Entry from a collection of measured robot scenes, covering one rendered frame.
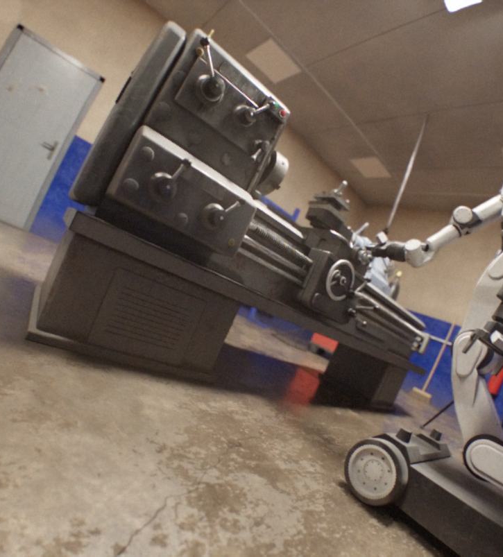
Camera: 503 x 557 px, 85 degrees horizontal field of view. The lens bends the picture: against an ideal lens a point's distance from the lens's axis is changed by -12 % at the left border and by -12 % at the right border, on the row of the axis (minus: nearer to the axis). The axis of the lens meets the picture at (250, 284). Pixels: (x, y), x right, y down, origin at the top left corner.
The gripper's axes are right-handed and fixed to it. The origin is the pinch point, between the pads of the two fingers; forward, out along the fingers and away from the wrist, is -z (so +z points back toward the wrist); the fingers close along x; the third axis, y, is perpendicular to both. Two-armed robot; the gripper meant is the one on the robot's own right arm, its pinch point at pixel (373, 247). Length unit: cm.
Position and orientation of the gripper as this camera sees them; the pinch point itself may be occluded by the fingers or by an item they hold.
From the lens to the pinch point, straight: 164.1
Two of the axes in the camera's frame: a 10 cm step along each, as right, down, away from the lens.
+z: 5.5, 2.3, -8.0
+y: 3.0, 8.5, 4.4
